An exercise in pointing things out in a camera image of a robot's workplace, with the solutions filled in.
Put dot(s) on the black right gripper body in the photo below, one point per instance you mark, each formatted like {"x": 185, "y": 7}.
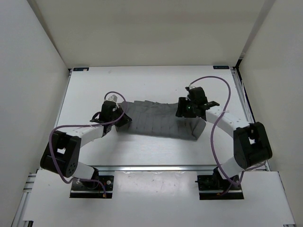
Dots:
{"x": 188, "y": 106}

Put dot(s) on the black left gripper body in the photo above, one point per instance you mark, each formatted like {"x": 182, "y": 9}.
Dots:
{"x": 122, "y": 121}

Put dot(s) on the grey pleated skirt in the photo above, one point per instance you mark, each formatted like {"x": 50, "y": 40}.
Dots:
{"x": 159, "y": 120}

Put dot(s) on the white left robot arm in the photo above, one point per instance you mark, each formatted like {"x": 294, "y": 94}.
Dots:
{"x": 61, "y": 155}

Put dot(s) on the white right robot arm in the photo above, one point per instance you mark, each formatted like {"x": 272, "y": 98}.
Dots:
{"x": 213, "y": 113}

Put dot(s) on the blue label right corner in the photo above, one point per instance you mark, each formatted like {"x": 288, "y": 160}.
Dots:
{"x": 221, "y": 67}

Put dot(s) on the blue label corner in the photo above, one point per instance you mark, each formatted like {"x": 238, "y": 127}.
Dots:
{"x": 221, "y": 67}
{"x": 81, "y": 69}

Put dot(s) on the blue label left corner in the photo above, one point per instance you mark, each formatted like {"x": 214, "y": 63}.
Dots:
{"x": 81, "y": 69}

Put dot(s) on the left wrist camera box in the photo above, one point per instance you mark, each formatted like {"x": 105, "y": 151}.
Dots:
{"x": 112, "y": 98}

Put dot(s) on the aluminium frame rail right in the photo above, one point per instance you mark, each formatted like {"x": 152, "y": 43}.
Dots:
{"x": 246, "y": 104}

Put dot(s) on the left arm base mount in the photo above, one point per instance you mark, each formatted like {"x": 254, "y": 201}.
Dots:
{"x": 93, "y": 190}

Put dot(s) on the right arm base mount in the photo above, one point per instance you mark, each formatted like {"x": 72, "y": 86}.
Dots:
{"x": 214, "y": 187}

